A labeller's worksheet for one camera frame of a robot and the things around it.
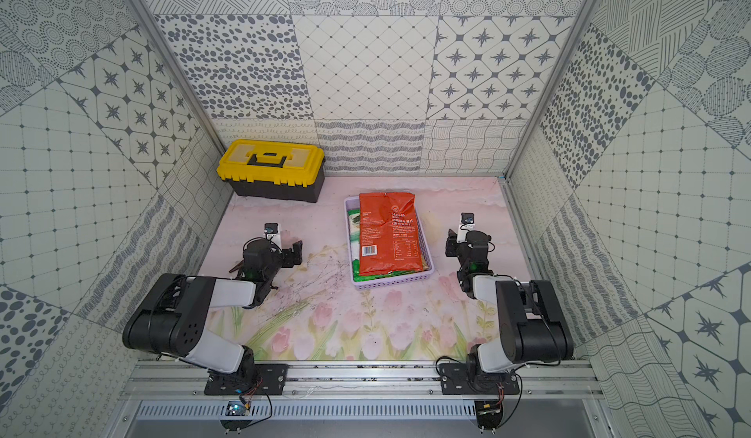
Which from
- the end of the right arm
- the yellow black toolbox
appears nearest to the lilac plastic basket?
the end of the right arm

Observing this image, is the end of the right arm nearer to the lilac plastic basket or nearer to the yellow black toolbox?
the lilac plastic basket

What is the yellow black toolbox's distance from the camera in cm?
103
